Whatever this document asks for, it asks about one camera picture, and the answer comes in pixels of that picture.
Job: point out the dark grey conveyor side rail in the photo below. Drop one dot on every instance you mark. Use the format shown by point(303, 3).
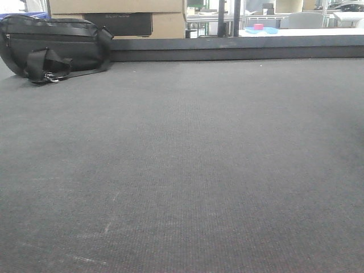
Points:
point(238, 48)

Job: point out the lower cardboard box black panel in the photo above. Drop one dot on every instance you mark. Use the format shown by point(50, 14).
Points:
point(136, 25)

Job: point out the grey office chair back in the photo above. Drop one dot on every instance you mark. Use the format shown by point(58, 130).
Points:
point(305, 20)

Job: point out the light blue flat tray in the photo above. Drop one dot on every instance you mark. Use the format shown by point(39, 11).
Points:
point(264, 30)

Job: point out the pink block on tray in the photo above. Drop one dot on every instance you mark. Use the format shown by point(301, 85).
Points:
point(258, 26)

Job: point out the upper cardboard box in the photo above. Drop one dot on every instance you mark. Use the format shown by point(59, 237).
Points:
point(117, 6)

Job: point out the black vertical pole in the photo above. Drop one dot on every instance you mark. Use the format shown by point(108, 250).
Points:
point(237, 13)

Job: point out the black fabric shoulder bag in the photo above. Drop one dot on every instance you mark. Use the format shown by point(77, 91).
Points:
point(51, 50)

